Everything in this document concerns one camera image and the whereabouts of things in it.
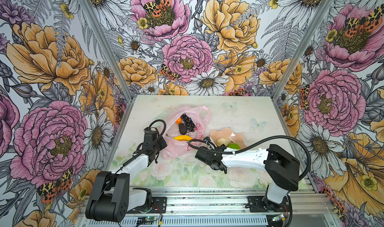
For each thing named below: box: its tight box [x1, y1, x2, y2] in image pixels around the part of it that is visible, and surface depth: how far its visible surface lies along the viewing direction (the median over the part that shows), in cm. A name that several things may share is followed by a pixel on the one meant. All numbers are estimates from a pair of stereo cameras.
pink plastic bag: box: [163, 105, 185, 159], surface depth 93 cm
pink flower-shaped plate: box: [210, 128, 247, 150], surface depth 99 cm
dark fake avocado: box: [178, 123, 188, 135], surface depth 102 cm
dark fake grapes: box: [181, 113, 196, 132], surface depth 104 cm
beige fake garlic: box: [216, 137, 231, 147], surface depth 93 cm
